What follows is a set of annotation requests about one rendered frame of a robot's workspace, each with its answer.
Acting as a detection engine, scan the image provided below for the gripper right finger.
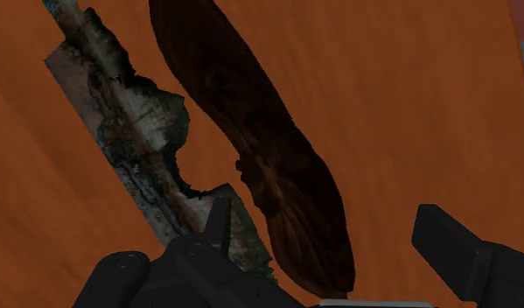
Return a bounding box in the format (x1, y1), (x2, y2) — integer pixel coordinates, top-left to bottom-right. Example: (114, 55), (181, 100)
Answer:
(411, 203), (524, 308)

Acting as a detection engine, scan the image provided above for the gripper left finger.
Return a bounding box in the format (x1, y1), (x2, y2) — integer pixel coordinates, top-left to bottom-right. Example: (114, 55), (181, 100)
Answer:
(72, 196), (305, 308)

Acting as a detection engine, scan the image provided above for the dark brown wooden spoon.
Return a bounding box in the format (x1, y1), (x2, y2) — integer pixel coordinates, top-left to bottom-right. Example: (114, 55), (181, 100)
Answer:
(148, 0), (356, 299)

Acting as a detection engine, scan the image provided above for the mottled grey brown flat slab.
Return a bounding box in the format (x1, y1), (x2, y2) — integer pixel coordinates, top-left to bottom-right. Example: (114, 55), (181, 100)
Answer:
(42, 0), (278, 284)

